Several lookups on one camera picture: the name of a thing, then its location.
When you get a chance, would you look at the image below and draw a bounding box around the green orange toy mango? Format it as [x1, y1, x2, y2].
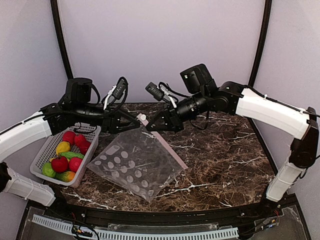
[55, 171, 76, 183]

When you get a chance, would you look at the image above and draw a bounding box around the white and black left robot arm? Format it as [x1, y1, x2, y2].
[0, 76, 140, 207]

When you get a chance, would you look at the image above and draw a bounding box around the red toy fruit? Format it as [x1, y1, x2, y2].
[68, 157, 83, 173]
[78, 141, 91, 155]

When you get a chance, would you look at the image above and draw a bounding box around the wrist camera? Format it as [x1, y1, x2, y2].
[145, 81, 187, 108]
[101, 76, 129, 111]

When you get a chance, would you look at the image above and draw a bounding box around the red toy tomato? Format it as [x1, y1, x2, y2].
[51, 156, 69, 173]

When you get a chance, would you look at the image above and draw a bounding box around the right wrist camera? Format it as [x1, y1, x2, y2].
[145, 81, 187, 108]

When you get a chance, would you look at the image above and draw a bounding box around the black front rail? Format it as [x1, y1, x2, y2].
[44, 181, 296, 226]

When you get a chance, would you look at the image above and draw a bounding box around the yellow toy lemon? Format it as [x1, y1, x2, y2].
[55, 141, 71, 156]

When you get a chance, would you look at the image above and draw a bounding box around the white slotted cable duct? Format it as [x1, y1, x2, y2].
[32, 214, 239, 240]

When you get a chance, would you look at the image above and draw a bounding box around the red toy apple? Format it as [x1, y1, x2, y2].
[62, 131, 76, 146]

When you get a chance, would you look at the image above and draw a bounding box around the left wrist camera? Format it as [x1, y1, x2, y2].
[101, 76, 129, 111]

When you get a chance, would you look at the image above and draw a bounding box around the black right frame post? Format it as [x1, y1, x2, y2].
[248, 0, 273, 87]

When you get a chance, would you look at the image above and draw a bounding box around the red toy fruit right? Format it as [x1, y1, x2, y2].
[78, 141, 91, 155]

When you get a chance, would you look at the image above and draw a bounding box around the black frame post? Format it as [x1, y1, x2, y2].
[248, 0, 273, 87]
[50, 0, 74, 79]

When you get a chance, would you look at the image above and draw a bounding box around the white plastic basket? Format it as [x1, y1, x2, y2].
[29, 123, 101, 188]

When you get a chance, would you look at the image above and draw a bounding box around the red toy fruit front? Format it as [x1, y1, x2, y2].
[68, 157, 83, 173]

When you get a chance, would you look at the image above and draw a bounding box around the clear zip top bag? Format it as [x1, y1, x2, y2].
[86, 114, 188, 202]

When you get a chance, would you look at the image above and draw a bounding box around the black left frame post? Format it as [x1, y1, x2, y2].
[50, 0, 74, 79]

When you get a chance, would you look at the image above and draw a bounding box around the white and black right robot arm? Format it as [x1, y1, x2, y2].
[146, 63, 319, 202]

